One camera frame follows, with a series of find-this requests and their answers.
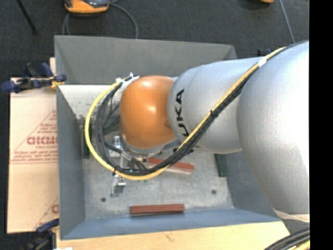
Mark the red-brown flat block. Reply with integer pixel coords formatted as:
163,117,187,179
130,203,185,216
147,157,195,176

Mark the grey metal bin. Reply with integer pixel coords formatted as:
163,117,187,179
54,34,291,241

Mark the dark green flat block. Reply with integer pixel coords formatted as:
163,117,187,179
214,153,228,178

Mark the brown cardboard board red print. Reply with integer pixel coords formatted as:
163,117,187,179
6,76,60,234

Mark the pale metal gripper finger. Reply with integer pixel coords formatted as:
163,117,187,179
110,174,127,198
111,135,124,159

